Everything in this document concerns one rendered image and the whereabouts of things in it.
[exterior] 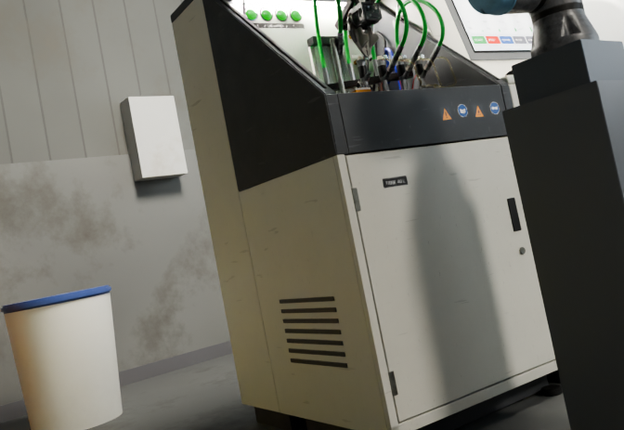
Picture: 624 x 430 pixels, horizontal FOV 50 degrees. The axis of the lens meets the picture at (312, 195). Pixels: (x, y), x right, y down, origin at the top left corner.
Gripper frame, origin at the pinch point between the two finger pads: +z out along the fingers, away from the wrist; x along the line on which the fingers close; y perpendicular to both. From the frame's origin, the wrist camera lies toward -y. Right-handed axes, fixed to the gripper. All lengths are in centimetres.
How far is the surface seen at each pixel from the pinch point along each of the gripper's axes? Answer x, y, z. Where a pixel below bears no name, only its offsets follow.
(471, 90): 17.8, 23.1, 19.6
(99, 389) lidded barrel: -65, -138, 99
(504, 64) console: 65, -2, 4
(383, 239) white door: -26, 23, 57
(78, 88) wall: -28, -225, -58
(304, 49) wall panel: -1.3, -30.8, -12.3
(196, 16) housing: -35, -41, -28
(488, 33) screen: 63, -4, -8
